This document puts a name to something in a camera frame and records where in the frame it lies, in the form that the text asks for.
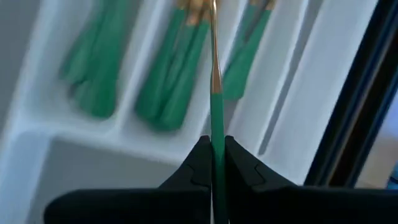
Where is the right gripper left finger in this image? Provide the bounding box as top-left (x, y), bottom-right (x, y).
top-left (44, 135), bottom-right (213, 224)

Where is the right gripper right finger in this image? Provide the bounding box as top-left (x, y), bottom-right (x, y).
top-left (224, 135), bottom-right (398, 224)

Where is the white cutlery tray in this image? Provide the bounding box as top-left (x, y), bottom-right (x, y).
top-left (0, 0), bottom-right (379, 224)

